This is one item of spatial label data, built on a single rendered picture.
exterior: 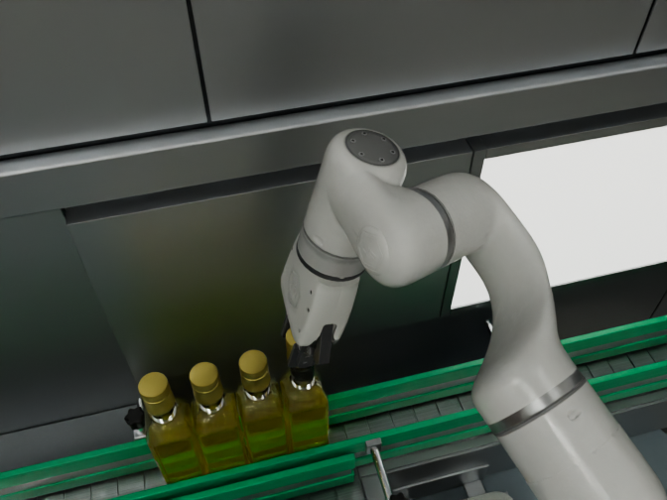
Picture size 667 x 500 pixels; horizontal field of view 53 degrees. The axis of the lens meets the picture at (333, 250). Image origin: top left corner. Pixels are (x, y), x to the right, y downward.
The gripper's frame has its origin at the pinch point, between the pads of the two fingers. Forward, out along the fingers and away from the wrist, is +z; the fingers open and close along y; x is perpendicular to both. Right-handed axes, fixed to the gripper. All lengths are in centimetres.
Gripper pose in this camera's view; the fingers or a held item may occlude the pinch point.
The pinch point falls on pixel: (300, 339)
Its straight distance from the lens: 78.5
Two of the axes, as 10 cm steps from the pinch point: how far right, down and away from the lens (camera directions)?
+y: 2.3, 7.3, -6.4
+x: 9.4, 0.0, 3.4
